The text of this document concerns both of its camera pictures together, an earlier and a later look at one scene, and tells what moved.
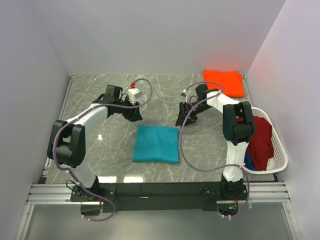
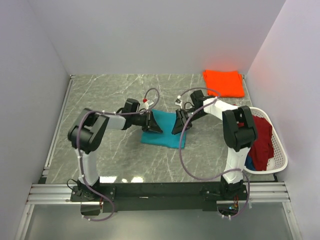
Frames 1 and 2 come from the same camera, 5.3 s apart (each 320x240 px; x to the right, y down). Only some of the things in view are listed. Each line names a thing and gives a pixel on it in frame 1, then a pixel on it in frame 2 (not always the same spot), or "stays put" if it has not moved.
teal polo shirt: x=156 y=144 -> x=165 y=120
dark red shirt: x=260 y=149 stays put
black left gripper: x=134 y=114 -> x=150 y=123
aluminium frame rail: x=60 y=194 stays put
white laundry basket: x=279 y=162 stays put
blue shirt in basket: x=248 y=161 stays put
